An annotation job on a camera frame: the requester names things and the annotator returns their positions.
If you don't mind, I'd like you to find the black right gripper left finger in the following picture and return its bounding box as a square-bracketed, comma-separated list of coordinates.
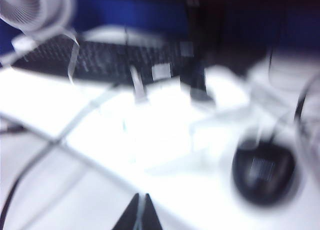
[116, 193, 141, 230]

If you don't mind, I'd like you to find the black plug with cable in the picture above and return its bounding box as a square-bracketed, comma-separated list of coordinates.
[179, 61, 216, 108]

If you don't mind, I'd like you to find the grey plug with cable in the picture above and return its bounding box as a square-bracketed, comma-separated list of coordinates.
[128, 64, 150, 105]

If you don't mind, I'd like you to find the white power strip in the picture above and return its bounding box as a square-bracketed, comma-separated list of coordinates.
[99, 64, 251, 174]

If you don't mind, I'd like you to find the black monitor stand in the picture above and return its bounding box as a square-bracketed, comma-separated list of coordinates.
[186, 0, 270, 73]

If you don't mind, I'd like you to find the black keyboard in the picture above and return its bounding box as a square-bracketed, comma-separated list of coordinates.
[11, 36, 196, 88]

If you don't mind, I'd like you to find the black computer mouse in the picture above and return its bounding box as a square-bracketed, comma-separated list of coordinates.
[230, 138, 298, 208]

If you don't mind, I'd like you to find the thick black cable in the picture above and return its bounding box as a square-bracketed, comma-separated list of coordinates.
[0, 87, 118, 230]

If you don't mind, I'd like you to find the white charger cable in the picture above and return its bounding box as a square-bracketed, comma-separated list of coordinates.
[65, 27, 82, 87]

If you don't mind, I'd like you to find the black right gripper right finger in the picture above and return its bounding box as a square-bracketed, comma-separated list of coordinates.
[143, 192, 164, 230]

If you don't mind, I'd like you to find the white desk fan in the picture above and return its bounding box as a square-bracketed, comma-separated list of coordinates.
[0, 0, 74, 38]

